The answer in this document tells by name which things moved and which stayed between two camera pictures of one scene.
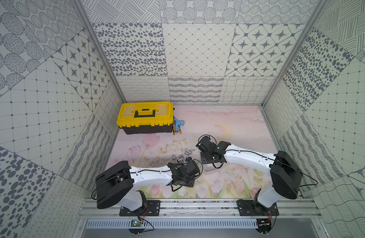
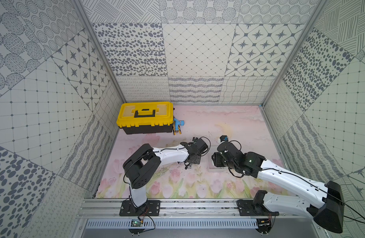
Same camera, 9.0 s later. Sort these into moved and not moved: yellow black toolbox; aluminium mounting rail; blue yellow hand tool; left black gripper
Moved: left black gripper
Not moved: aluminium mounting rail; blue yellow hand tool; yellow black toolbox
